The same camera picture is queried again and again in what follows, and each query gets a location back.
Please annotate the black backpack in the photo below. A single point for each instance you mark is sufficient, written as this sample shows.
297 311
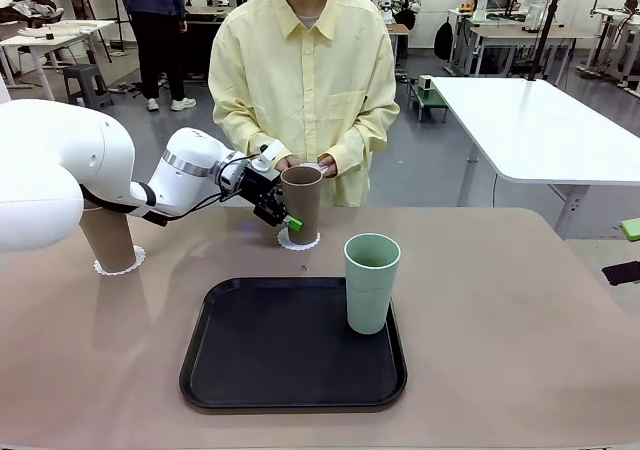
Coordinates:
443 42

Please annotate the person's right forearm yellow sleeve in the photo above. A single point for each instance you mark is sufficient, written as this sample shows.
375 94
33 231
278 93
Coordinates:
240 130

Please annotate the person's right hand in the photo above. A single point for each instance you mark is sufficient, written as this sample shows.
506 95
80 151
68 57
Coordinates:
286 162

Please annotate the grey plastic step stool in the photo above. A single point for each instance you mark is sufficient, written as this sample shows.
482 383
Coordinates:
87 82

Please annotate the large white table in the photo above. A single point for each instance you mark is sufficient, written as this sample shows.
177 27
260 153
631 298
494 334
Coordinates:
540 130

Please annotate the white background desk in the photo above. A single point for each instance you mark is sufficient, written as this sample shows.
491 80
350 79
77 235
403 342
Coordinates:
55 40

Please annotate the person's left hand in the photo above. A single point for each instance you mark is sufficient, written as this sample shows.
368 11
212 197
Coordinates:
330 165

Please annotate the green step stool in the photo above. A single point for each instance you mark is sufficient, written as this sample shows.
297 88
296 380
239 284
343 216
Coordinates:
430 100

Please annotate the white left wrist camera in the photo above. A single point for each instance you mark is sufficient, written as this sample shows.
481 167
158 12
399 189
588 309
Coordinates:
270 152

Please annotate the tall mint green cup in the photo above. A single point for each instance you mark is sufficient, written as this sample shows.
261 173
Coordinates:
370 300

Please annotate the person in dark blue top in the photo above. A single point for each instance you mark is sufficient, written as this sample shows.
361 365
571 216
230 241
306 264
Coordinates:
160 30

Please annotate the white lace paper coaster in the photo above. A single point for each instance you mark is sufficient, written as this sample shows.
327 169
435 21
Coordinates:
140 260
300 248

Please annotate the white height-adjustable desk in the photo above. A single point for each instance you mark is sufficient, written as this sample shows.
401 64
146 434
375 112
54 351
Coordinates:
612 17

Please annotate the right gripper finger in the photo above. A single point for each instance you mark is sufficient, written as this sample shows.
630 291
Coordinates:
625 272
632 230

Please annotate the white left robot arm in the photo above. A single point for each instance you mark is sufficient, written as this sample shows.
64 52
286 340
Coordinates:
40 170

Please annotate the person in yellow shirt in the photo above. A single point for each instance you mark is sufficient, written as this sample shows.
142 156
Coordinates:
305 80

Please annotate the grey background workbench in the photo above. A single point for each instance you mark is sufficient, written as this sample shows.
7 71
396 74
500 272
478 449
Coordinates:
525 34

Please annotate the pile of clothes and bags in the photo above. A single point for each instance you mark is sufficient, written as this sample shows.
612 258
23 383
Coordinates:
30 10

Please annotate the small white box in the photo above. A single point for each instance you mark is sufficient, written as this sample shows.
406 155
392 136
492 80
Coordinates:
425 82

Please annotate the white paper coaster stack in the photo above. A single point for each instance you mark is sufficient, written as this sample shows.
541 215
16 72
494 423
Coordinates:
322 169

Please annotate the black plastic serving tray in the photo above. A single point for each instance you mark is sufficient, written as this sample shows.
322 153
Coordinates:
300 370

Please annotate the person's left forearm yellow sleeve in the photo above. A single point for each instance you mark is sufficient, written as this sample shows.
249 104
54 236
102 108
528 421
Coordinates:
365 140

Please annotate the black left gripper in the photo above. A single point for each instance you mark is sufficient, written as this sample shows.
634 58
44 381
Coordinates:
260 190

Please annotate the tall brown cup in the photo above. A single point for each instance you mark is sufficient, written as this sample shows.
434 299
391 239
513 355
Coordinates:
112 245
305 205

